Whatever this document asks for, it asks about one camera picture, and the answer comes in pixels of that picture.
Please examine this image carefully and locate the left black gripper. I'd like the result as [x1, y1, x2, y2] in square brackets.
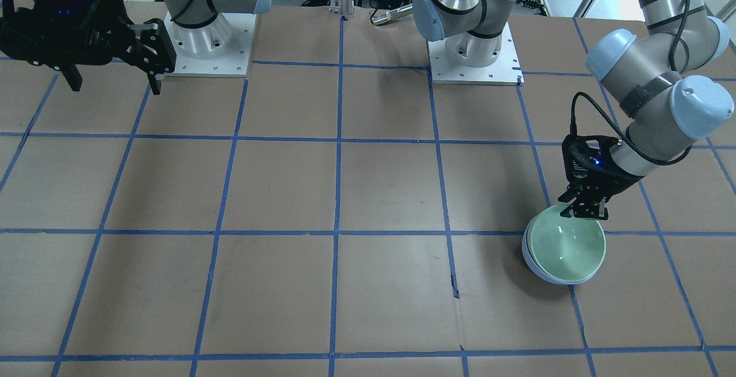
[558, 134, 642, 220]

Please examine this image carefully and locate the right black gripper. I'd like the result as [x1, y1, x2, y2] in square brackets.
[2, 0, 177, 96]

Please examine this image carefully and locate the green bowl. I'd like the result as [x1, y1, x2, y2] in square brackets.
[529, 204, 607, 282]

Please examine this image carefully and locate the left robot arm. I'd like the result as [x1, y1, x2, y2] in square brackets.
[412, 0, 734, 220]

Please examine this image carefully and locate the brown paper table mat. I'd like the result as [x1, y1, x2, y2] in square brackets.
[1, 7, 734, 376]

